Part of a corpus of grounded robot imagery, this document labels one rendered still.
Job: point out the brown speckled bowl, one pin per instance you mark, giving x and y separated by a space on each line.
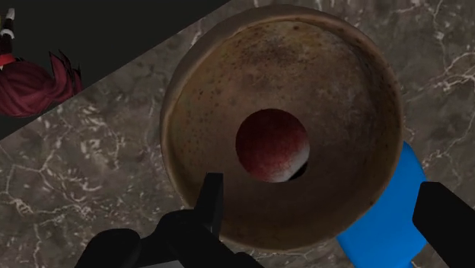
274 111

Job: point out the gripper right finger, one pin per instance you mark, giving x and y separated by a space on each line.
445 219

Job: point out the red round fruit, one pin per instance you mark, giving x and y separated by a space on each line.
269 146

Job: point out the blue flat object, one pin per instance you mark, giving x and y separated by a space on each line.
389 226

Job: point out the red-haired doll figure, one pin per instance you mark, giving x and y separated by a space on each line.
29 87

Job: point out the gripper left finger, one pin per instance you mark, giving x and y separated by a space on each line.
202 237

